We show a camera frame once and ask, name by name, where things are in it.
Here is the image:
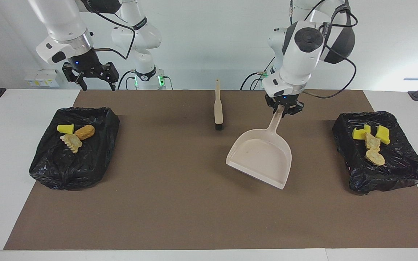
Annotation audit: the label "beige plastic dustpan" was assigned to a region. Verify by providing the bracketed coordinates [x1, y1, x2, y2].
[226, 105, 292, 190]

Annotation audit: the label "brown oval bread roll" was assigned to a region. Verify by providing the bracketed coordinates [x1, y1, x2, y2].
[75, 125, 95, 141]

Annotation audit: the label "beige hand brush black bristles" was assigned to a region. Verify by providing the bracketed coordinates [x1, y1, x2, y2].
[214, 79, 224, 131]

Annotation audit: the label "pale dumpling pastry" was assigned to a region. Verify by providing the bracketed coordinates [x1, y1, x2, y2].
[60, 134, 83, 154]

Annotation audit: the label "yellow notched cheese piece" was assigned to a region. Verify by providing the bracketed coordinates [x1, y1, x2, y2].
[352, 124, 372, 140]

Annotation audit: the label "yellow cheese wedge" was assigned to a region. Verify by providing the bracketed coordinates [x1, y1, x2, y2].
[375, 125, 391, 145]

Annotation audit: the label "golden striped croissant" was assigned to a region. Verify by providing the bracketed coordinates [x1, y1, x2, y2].
[364, 132, 385, 166]

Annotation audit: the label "bin lined with black bag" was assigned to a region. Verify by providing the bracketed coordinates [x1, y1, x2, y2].
[332, 111, 418, 195]
[29, 107, 120, 191]

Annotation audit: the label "white power strip box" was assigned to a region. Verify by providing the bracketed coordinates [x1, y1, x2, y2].
[25, 69, 64, 87]

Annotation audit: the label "brown table mat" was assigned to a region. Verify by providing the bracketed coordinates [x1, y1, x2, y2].
[4, 90, 418, 250]

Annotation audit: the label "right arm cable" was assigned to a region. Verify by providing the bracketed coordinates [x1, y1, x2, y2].
[86, 0, 138, 60]

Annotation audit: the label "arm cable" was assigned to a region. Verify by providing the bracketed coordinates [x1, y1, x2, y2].
[86, 0, 138, 60]
[289, 0, 358, 99]

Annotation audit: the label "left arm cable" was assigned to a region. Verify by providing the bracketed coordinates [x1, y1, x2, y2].
[289, 0, 358, 99]

